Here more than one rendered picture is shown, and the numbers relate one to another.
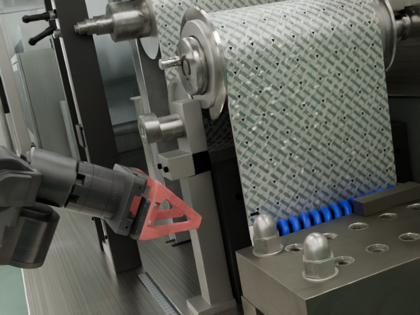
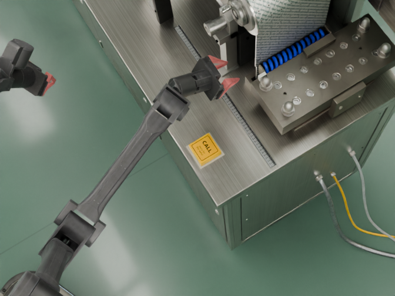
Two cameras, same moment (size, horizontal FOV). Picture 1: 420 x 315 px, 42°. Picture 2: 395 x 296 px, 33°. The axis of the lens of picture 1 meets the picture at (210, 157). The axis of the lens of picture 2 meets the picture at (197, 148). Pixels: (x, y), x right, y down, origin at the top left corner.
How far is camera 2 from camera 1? 1.49 m
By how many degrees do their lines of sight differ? 59
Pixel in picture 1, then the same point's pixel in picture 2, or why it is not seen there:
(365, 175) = (311, 28)
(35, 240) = not seen: hidden behind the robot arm
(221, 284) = (233, 63)
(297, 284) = (279, 117)
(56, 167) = (189, 89)
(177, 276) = (199, 33)
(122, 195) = (211, 86)
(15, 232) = not seen: hidden behind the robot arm
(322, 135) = (295, 26)
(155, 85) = not seen: outside the picture
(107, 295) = (164, 49)
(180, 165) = (224, 40)
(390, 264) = (313, 106)
